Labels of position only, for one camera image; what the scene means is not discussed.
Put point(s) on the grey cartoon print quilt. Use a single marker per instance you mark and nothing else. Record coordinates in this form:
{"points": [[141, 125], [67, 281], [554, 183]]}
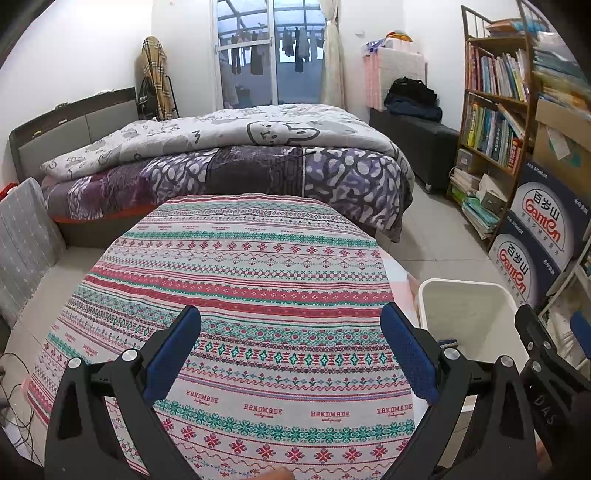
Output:
{"points": [[207, 134]]}

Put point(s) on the plaid coat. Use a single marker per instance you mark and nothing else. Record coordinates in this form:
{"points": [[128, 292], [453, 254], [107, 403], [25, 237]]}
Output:
{"points": [[154, 69]]}

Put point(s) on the black storage bench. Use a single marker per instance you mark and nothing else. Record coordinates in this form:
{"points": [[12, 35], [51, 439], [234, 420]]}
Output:
{"points": [[415, 143]]}

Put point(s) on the stack of flat books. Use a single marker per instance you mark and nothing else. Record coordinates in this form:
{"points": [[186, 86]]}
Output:
{"points": [[478, 212]]}

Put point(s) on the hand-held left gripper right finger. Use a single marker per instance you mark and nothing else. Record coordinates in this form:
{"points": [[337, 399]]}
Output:
{"points": [[408, 355]]}

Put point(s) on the books on shelf top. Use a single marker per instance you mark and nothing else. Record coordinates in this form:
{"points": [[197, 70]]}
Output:
{"points": [[508, 26]]}

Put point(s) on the wooden bookshelf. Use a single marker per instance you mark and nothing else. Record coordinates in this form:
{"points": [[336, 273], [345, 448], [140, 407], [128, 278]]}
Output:
{"points": [[496, 98]]}

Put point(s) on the pink white covered cabinet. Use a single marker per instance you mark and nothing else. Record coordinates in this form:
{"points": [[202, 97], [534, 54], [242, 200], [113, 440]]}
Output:
{"points": [[374, 83]]}

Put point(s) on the purple patterned blanket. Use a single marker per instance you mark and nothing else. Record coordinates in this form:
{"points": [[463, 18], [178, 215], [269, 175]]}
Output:
{"points": [[332, 184]]}

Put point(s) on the white plastic bin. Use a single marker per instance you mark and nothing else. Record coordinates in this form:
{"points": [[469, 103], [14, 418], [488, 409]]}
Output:
{"points": [[466, 314]]}

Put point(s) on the grey bed headboard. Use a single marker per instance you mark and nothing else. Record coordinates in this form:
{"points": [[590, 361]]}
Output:
{"points": [[60, 129]]}

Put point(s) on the brown cardboard box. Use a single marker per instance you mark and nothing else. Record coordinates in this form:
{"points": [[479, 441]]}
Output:
{"points": [[563, 166]]}

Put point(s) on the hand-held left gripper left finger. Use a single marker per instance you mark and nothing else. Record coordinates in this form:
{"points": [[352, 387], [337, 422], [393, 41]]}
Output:
{"points": [[173, 355]]}

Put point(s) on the white rack with papers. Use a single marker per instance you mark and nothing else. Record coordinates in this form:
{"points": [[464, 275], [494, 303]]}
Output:
{"points": [[561, 323]]}

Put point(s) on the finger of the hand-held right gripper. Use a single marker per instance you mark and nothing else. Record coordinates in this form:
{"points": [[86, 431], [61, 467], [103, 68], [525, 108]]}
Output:
{"points": [[531, 330], [581, 330]]}

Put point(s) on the row of thin upright books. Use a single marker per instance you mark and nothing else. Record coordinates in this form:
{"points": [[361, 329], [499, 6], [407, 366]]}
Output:
{"points": [[496, 74]]}

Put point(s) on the glass balcony door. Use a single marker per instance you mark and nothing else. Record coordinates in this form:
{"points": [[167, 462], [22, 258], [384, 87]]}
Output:
{"points": [[295, 87]]}

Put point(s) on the yellow red object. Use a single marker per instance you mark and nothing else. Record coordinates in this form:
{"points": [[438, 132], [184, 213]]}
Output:
{"points": [[399, 36]]}

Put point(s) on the person's right hand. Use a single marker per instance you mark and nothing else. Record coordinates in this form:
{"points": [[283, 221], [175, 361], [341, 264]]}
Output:
{"points": [[547, 464]]}

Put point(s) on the black hanging bag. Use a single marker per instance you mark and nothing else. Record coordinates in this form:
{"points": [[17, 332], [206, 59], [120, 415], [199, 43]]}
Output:
{"points": [[145, 99]]}

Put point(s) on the pile of papers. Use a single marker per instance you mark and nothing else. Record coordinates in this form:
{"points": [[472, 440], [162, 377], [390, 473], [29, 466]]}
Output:
{"points": [[558, 74]]}

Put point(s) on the pile of dark clothes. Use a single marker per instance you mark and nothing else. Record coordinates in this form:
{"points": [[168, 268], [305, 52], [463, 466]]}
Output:
{"points": [[411, 104]]}

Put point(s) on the row of thick upright books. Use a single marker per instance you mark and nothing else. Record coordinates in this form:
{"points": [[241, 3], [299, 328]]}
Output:
{"points": [[485, 134]]}

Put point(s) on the person's leg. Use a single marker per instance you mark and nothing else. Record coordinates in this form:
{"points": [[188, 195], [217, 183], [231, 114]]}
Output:
{"points": [[274, 474]]}

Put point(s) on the cream curtain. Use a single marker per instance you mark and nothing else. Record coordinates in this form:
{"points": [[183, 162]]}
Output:
{"points": [[333, 69]]}

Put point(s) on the navy white water carton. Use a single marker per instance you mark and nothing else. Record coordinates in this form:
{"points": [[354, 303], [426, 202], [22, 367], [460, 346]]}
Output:
{"points": [[512, 272], [540, 217]]}

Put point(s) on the striped patterned tablecloth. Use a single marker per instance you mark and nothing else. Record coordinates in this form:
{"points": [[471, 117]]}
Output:
{"points": [[258, 258]]}

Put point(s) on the row of hanging clothes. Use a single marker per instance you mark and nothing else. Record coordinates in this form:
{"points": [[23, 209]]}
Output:
{"points": [[256, 60]]}

